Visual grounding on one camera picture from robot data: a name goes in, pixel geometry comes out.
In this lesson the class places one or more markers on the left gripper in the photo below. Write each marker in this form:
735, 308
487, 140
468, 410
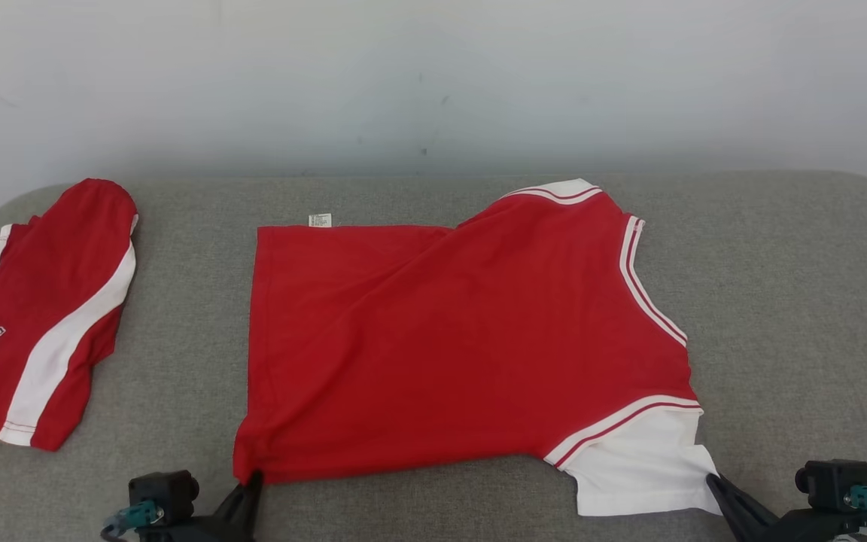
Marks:
177, 533

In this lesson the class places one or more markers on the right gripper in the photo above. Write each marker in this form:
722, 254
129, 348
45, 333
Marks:
817, 527

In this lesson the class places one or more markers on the red white jersey shirt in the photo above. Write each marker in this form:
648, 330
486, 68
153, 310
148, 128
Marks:
441, 339

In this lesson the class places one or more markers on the red white shorts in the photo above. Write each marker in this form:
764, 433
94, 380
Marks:
57, 286

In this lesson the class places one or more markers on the grey fabric sofa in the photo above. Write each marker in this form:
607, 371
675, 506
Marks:
795, 301

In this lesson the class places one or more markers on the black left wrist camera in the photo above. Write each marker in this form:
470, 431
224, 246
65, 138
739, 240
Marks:
162, 493

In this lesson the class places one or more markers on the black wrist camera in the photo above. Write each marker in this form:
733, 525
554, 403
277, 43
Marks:
832, 485
162, 493

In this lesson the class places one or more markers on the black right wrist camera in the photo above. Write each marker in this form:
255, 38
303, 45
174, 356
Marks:
832, 485

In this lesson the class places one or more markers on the teal left camera connector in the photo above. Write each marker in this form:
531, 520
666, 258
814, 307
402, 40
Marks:
136, 516

